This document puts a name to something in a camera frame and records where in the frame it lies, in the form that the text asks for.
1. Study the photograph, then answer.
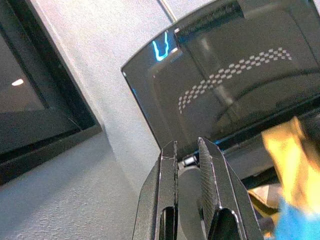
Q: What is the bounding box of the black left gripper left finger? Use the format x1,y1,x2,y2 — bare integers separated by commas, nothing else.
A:
132,139,180,240

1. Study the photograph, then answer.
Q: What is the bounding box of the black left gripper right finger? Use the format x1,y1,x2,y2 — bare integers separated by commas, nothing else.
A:
197,136,266,240

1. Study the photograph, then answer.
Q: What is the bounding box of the red yellow blue garment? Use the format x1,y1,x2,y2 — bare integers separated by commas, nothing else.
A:
247,116,320,240

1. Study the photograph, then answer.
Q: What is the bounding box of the white washing machine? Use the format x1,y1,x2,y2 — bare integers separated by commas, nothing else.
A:
0,0,320,240

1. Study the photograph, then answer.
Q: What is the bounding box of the black framed glass panel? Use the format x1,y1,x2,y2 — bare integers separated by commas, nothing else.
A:
0,0,103,186

